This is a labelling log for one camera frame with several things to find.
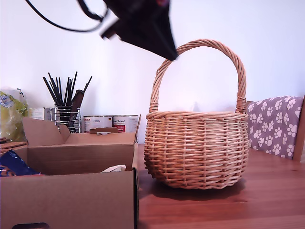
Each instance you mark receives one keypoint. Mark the tin can white label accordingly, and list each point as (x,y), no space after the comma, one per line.
(97,121)

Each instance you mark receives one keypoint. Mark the large cork trivet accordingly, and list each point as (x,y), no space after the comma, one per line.
(13,145)

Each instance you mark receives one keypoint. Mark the yellow green plastic bag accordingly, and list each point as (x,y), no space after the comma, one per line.
(12,112)

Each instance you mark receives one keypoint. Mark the small white carton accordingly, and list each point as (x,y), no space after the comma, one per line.
(37,114)

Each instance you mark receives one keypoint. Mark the brown cardboard box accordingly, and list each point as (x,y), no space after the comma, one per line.
(71,202)

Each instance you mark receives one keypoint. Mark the blue candy bag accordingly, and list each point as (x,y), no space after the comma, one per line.
(14,164)

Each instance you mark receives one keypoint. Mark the small cork coaster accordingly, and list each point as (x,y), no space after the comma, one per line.
(3,139)

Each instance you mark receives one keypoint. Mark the thin black stick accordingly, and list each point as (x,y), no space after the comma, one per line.
(60,90)
(67,90)
(87,84)
(74,86)
(55,88)
(51,90)

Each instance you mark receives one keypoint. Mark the woven wicker basket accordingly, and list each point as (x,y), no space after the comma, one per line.
(195,155)

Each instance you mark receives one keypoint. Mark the purple paw print cloth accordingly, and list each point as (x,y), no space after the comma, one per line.
(274,124)

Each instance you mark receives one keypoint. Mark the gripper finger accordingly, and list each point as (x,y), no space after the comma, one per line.
(147,26)

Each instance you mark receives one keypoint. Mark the white paper leaflet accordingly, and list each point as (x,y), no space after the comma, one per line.
(114,168)

